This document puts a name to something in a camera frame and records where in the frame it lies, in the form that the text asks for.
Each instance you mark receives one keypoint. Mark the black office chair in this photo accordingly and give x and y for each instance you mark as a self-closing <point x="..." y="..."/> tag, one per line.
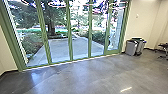
<point x="163" y="48"/>

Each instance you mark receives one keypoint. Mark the green glass door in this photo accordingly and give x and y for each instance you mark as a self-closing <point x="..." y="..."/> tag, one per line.
<point x="107" y="33"/>
<point x="90" y="33"/>

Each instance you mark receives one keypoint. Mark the green window wall frame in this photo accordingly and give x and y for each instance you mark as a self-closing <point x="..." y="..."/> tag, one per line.
<point x="43" y="33"/>

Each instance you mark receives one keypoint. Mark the grey bin with blue rim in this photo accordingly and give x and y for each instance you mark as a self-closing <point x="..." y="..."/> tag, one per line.
<point x="141" y="45"/>

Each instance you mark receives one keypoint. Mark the large garden tree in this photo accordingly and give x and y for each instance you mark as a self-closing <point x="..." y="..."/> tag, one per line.
<point x="51" y="20"/>

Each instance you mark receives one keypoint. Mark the white wall switch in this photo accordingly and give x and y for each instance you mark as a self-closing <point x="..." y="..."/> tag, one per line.
<point x="137" y="15"/>

